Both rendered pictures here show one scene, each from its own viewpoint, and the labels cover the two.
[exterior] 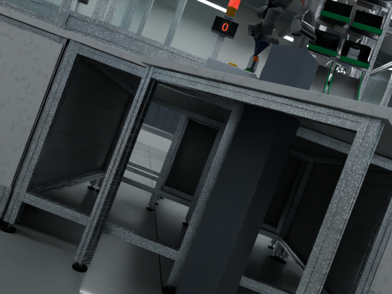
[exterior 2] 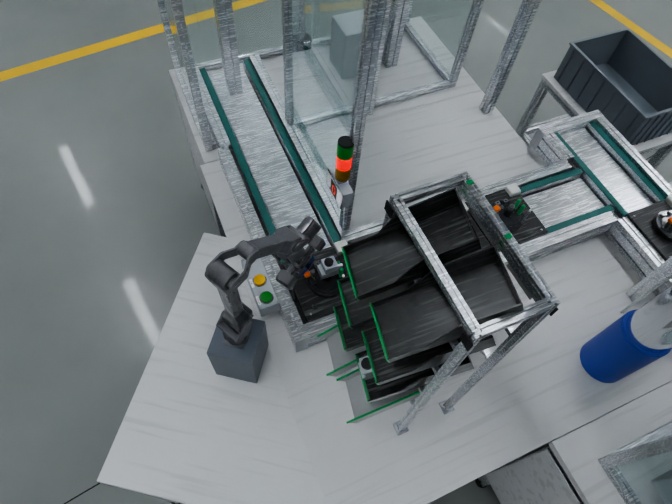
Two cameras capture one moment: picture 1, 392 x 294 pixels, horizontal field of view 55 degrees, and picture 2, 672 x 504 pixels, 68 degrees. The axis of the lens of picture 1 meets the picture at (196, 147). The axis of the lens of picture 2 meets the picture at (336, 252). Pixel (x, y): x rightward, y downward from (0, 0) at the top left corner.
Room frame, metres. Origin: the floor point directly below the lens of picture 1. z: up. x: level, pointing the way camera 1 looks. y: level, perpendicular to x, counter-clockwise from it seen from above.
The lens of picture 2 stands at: (1.38, -0.82, 2.48)
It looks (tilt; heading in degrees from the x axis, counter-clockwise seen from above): 59 degrees down; 59
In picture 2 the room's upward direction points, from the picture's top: 7 degrees clockwise
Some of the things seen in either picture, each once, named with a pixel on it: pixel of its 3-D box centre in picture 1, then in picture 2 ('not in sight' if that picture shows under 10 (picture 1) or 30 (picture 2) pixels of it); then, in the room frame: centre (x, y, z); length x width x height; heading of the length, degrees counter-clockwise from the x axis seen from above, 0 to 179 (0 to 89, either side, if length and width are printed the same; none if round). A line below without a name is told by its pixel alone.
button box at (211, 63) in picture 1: (229, 73); (260, 284); (1.56, -0.02, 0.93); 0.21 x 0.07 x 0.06; 89
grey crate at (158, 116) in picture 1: (158, 116); (624, 86); (3.84, 0.46, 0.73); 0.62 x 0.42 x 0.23; 89
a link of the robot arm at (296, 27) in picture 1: (303, 31); (233, 323); (1.42, -0.22, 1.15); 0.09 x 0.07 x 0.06; 117
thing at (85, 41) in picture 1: (230, 114); (430, 257); (2.22, -0.12, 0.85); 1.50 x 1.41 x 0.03; 89
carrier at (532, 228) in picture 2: not in sight; (509, 210); (2.52, -0.13, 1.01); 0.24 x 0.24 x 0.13; 89
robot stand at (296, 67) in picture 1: (286, 79); (239, 348); (1.42, -0.23, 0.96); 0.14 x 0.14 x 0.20; 53
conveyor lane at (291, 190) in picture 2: not in sight; (301, 220); (1.80, 0.19, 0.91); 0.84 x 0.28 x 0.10; 89
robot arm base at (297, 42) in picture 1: (298, 46); (236, 333); (1.42, -0.23, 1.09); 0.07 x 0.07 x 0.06; 53
